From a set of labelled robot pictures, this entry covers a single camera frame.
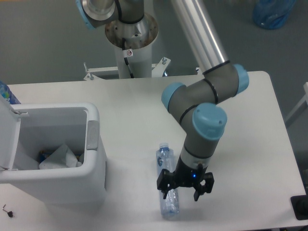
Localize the white frame at right edge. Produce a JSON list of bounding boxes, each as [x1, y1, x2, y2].
[[285, 82, 308, 128]]

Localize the black device at table edge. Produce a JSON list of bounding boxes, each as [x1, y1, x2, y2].
[[291, 195, 308, 220]]

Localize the clear plastic wrapper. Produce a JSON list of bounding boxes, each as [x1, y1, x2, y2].
[[39, 144, 82, 169]]

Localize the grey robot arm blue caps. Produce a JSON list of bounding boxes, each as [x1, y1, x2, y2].
[[76, 0, 249, 200]]

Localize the blue labelled bottle at edge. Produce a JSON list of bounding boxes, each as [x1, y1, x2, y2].
[[0, 81, 20, 104]]

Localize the white pedestal foot brackets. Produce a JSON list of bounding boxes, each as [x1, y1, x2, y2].
[[84, 57, 171, 80]]

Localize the white trash can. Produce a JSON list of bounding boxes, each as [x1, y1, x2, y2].
[[0, 99, 106, 204]]

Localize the clear plastic water bottle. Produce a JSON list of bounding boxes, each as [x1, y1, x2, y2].
[[156, 142, 180, 220]]

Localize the small dark clip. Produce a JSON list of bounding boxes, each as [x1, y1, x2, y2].
[[7, 211, 14, 218]]

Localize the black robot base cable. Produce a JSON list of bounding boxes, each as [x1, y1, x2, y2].
[[121, 38, 135, 79]]

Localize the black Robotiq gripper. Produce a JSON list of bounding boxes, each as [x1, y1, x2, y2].
[[156, 157, 214, 201]]

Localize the blue plastic bag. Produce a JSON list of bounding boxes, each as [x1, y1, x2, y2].
[[252, 0, 296, 30]]

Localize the blue snack wrapper in bin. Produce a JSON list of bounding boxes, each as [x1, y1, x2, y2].
[[39, 150, 52, 162]]

